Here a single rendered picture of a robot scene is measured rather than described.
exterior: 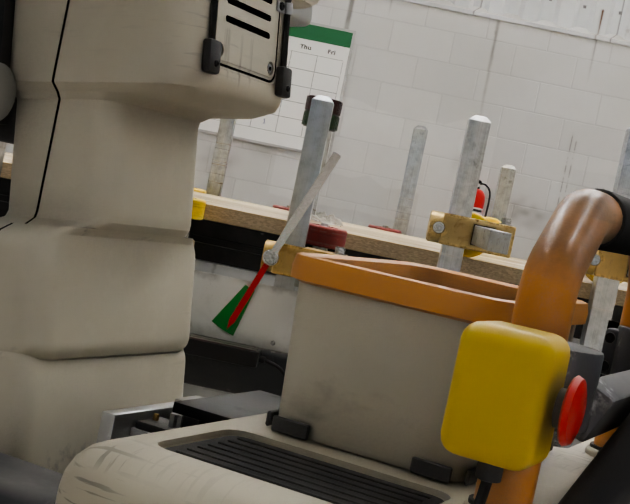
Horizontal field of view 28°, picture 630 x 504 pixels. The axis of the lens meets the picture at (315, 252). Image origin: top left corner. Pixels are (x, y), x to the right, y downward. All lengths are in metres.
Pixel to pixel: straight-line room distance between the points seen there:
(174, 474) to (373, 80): 8.56
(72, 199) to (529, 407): 0.43
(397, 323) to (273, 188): 8.42
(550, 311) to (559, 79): 8.63
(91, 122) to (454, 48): 8.35
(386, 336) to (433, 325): 0.03
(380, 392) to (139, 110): 0.31
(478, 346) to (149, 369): 0.45
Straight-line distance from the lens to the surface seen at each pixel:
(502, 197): 3.10
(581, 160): 9.29
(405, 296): 0.76
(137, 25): 0.91
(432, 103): 9.19
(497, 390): 0.64
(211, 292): 2.01
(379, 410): 0.77
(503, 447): 0.64
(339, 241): 2.10
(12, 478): 0.83
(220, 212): 2.21
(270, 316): 2.00
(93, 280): 0.94
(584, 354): 0.67
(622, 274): 2.03
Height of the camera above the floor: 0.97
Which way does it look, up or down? 3 degrees down
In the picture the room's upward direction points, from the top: 12 degrees clockwise
